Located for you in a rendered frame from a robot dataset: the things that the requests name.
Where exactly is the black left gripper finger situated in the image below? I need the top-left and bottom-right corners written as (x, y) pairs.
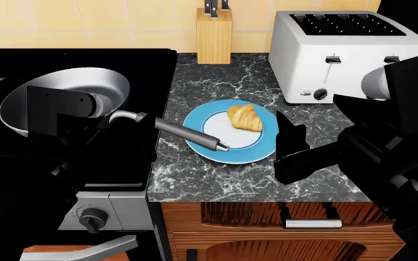
top-left (121, 111), bottom-right (158, 153)

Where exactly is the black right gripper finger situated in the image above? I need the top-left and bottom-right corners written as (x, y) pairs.
top-left (274, 110), bottom-right (311, 161)
top-left (273, 143), bottom-right (341, 186)

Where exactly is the golden croissant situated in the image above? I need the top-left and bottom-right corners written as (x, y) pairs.
top-left (226, 103), bottom-right (264, 133)

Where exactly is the black stove with silver front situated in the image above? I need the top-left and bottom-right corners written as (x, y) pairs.
top-left (0, 48), bottom-right (179, 261)

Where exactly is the dark grey stove knob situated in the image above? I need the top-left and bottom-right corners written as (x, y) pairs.
top-left (78, 207), bottom-right (110, 235)

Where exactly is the silver frying pan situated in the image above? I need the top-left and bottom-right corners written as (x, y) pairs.
top-left (0, 67), bottom-right (231, 152)

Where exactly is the black toaster dial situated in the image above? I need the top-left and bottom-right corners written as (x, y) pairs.
top-left (313, 87), bottom-right (329, 102)

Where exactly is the blue and white plate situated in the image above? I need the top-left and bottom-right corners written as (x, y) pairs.
top-left (182, 99), bottom-right (280, 165)

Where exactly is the white four-slot toaster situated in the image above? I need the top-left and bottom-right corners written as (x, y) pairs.
top-left (268, 10), bottom-right (418, 106)

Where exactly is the brown wooden drawer front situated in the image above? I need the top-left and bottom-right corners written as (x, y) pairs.
top-left (160, 202), bottom-right (396, 233)

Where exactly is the wooden knife block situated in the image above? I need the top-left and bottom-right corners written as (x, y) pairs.
top-left (196, 7), bottom-right (234, 65)

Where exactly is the wooden cabinet drawer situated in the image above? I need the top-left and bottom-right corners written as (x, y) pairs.
top-left (159, 201), bottom-right (409, 261)

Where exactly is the silver drawer handle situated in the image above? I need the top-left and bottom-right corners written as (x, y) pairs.
top-left (281, 205), bottom-right (343, 230)

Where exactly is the silver oven door handle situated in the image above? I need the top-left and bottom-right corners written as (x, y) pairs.
top-left (19, 234), bottom-right (139, 261)

